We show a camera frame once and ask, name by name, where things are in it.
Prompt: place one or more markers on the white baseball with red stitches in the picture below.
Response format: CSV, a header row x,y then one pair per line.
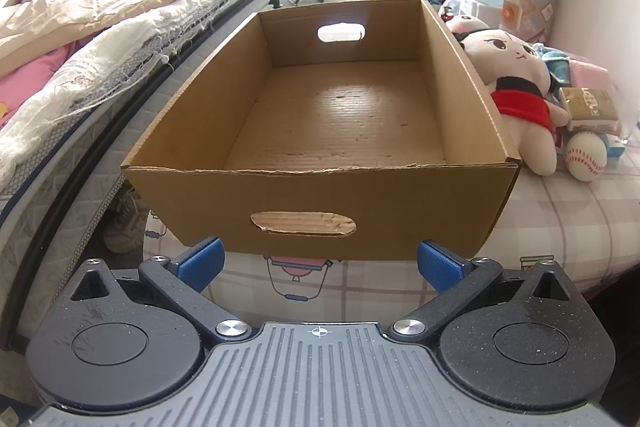
x,y
586,157

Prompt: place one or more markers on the pair of shoes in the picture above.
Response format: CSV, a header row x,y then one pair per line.
x,y
122,222

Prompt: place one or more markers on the beige tissue packet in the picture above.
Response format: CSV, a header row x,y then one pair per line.
x,y
587,104

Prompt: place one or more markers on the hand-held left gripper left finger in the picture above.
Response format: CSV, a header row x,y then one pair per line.
x,y
202,263

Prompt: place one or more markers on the beige floral duvet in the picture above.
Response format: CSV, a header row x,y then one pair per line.
x,y
50,17

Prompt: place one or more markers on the pink towel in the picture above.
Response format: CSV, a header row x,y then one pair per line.
x,y
592,74

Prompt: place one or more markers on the pink and white plush doll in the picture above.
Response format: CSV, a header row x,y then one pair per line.
x,y
465,24

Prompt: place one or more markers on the light blue towel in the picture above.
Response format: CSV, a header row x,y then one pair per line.
x,y
555,67

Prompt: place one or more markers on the white lace bed sheet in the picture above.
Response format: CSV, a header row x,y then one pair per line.
x,y
100,62

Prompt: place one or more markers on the plush doll with red scarf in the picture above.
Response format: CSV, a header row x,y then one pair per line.
x,y
510,57

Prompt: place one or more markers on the brown cardboard box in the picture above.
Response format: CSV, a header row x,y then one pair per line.
x,y
325,117

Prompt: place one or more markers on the grey mattress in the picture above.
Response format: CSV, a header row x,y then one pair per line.
x,y
30,227

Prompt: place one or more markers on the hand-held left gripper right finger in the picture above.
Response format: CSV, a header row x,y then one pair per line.
x,y
440,264

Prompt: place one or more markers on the blue and white mask box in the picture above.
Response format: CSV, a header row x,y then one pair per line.
x,y
615,147

